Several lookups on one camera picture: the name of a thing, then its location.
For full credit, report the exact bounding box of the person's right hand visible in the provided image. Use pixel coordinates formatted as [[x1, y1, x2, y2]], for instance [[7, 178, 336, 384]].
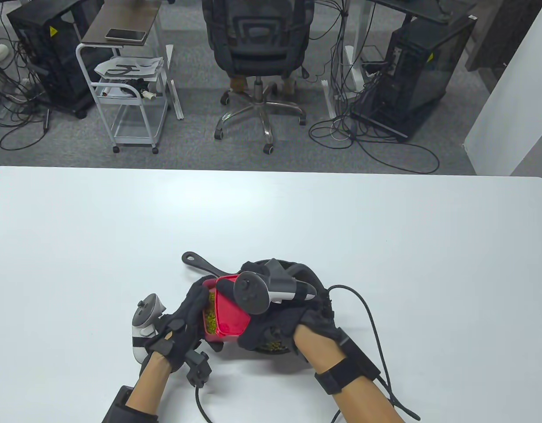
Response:
[[216, 261, 344, 353]]

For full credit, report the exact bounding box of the person's left hand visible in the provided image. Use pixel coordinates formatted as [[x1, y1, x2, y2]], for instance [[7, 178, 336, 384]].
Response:
[[148, 282, 225, 374]]

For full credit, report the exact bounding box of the pile of green mung beans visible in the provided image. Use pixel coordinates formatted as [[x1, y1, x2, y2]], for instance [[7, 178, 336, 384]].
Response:
[[203, 292, 285, 353]]

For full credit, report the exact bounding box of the red plastic container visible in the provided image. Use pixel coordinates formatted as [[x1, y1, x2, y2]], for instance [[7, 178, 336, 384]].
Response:
[[202, 277, 243, 343]]

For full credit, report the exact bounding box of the black frying pan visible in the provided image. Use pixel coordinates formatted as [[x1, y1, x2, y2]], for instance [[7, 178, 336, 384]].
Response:
[[181, 251, 335, 357]]

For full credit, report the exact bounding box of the person's right forearm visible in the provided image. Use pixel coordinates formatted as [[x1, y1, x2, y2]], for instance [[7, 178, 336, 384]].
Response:
[[293, 326, 406, 423]]

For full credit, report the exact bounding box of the person's left forearm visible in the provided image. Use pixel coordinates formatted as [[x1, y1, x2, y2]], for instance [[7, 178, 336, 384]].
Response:
[[125, 352, 171, 412]]

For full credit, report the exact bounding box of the grey and white controller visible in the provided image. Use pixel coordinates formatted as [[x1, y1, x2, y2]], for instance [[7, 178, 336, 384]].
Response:
[[132, 293, 167, 363], [233, 259, 317, 314]]

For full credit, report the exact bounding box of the black wrist box module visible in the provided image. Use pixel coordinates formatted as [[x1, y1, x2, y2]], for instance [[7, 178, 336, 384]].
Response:
[[339, 335, 381, 382]]

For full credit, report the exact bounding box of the white desk leg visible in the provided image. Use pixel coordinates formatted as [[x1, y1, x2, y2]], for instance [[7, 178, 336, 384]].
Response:
[[165, 44, 184, 120]]

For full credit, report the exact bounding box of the white device with red mark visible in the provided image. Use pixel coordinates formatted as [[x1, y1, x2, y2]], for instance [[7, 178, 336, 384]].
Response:
[[99, 85, 139, 98]]

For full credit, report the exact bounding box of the white paper with black print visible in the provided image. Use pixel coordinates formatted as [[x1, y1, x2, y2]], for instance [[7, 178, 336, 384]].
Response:
[[95, 56, 165, 82]]

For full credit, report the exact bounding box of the black computer tower case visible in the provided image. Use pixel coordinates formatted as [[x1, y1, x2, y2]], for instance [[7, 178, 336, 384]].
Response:
[[7, 0, 105, 119], [352, 13, 477, 141]]

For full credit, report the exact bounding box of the white power strip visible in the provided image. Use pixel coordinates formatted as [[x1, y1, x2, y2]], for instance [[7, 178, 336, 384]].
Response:
[[9, 78, 46, 104]]

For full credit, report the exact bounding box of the black office chair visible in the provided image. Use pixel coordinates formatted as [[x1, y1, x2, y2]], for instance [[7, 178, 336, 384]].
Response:
[[202, 0, 316, 155]]

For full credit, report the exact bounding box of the black smartphone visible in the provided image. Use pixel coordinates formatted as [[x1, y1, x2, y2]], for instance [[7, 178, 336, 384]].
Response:
[[105, 29, 147, 43]]

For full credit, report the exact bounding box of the white cart with brown top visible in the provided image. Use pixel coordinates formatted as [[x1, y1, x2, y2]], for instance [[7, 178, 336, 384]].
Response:
[[76, 0, 171, 154]]

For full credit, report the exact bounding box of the dark desk top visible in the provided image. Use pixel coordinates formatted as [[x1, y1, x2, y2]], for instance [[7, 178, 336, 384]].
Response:
[[370, 0, 474, 23]]

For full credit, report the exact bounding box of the dark brown cabinet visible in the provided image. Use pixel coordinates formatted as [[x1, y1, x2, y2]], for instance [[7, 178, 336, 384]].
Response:
[[466, 0, 542, 94]]

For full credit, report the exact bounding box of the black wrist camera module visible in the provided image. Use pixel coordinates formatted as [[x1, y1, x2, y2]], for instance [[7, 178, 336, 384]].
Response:
[[185, 350, 212, 388]]

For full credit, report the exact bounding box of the black wrist strap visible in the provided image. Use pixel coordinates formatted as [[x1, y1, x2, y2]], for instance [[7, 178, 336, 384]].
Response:
[[314, 359, 359, 395]]

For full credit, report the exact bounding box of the black cable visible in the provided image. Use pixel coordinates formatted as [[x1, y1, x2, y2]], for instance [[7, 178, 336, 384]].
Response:
[[326, 285, 421, 423], [192, 386, 218, 423]]

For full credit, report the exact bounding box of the tangle of black cables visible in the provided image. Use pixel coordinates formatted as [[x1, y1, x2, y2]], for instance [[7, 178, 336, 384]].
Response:
[[0, 26, 51, 151], [309, 66, 440, 174]]

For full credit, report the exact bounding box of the white desk frame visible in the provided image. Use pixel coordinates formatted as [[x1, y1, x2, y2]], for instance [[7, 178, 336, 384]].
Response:
[[322, 0, 369, 119]]

